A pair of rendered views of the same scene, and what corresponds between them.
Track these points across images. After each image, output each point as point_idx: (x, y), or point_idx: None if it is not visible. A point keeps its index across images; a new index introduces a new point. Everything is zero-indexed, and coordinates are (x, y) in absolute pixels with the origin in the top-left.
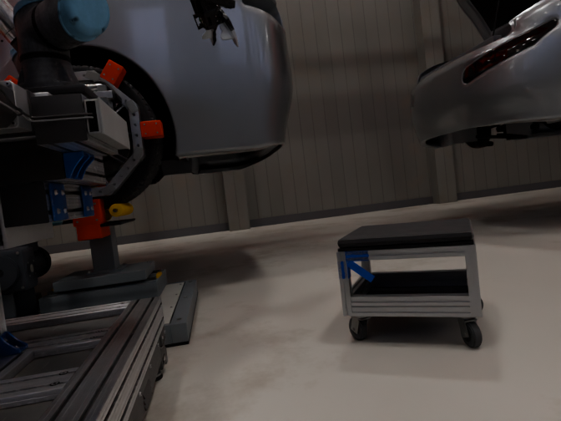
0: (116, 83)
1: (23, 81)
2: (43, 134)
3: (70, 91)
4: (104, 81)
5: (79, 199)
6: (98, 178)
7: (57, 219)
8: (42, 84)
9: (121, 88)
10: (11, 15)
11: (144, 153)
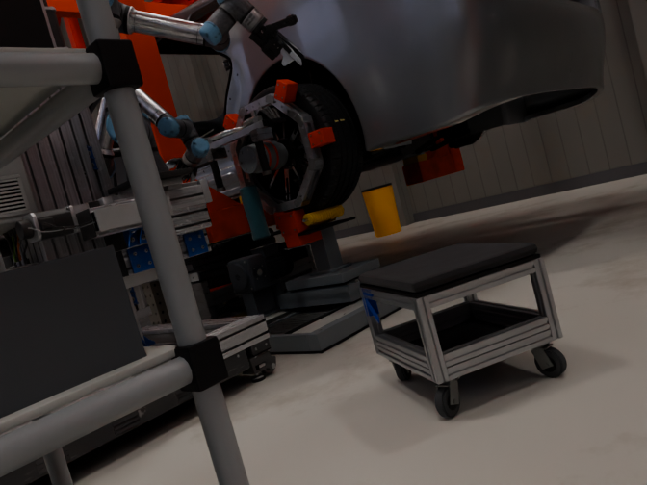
0: (287, 99)
1: None
2: (84, 235)
3: None
4: (277, 101)
5: (182, 245)
6: (193, 227)
7: (137, 271)
8: None
9: (298, 100)
10: (149, 109)
11: (316, 163)
